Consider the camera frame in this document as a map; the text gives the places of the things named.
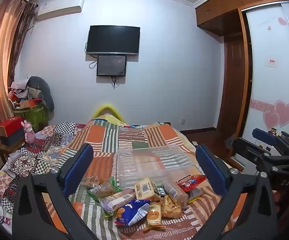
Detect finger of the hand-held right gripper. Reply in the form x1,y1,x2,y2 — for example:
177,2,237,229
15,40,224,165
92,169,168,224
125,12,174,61
231,137,289,174
252,128,289,148

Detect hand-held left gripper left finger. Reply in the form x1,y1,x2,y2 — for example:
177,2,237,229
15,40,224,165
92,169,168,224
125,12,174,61
12,144,95,240

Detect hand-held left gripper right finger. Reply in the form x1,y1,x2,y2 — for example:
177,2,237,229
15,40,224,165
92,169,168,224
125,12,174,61
195,144,278,240

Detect green-edged cookie packet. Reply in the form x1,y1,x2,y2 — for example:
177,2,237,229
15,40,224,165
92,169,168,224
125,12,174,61
87,176,121,199

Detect clear plastic container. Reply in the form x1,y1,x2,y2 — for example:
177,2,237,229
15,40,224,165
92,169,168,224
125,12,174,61
116,144,205,190

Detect fried snack bag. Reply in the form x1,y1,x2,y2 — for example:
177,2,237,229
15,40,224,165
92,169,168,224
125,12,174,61
160,195,184,219

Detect pale cracker packet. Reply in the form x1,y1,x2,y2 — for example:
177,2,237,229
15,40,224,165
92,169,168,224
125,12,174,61
134,177,161,203

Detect blue chip bag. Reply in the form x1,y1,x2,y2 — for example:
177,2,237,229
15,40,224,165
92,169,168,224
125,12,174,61
114,199,151,227

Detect small brown bread packet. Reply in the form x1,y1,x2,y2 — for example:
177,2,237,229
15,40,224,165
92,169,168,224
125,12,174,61
81,176,105,188

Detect red snack packet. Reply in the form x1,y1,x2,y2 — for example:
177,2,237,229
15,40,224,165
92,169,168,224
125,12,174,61
176,174,207,192

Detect yellow brown snack packet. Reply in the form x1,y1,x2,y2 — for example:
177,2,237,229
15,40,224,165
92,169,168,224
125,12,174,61
187,188,205,204

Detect clear brown cookie packet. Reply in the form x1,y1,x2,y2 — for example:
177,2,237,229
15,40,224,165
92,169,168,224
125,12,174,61
162,177,189,207

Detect checkered patchwork quilt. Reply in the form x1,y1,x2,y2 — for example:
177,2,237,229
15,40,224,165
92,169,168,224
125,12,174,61
0,121,90,207

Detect long biscuit packet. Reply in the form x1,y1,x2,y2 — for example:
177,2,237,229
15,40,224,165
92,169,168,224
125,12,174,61
99,188,136,217

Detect yellow fluffy pillow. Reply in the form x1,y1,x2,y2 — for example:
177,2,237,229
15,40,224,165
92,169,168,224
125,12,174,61
97,114,122,125

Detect brown wooden door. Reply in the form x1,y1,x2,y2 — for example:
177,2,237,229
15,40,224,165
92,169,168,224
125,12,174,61
216,34,250,131

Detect pink plush toy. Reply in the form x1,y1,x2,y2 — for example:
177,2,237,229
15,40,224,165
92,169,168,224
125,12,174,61
21,120,36,144

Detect striped patchwork blanket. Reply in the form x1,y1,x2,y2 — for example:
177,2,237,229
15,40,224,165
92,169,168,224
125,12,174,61
41,119,238,240

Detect bread packet with orange face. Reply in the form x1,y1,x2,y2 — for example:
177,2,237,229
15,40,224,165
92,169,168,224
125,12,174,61
146,202,163,227

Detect dark grey box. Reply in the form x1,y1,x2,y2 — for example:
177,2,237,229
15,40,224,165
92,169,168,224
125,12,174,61
0,130,26,147

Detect grey cushion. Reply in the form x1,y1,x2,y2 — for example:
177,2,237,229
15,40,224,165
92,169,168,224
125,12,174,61
28,76,55,116

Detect red box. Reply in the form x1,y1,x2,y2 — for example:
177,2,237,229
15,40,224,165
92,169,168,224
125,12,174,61
0,116,25,138

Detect pile of clutter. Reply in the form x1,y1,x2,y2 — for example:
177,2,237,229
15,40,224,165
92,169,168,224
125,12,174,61
8,80,45,110

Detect wooden overhead wardrobe cabinets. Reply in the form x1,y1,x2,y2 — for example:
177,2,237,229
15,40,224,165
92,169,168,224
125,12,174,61
195,0,289,37

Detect dark patterned curtain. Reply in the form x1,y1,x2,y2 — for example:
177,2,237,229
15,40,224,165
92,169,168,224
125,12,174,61
10,0,38,88

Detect white air conditioner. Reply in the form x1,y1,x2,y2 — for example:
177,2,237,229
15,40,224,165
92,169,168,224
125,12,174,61
36,0,85,20

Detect thin black cable loop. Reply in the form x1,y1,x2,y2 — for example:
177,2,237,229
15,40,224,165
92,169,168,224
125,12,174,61
0,198,10,225

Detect small black wall monitor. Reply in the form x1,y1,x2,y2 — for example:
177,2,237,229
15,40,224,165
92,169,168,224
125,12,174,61
97,55,127,77

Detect large black wall television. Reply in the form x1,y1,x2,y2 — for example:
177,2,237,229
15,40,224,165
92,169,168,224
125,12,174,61
88,25,140,55

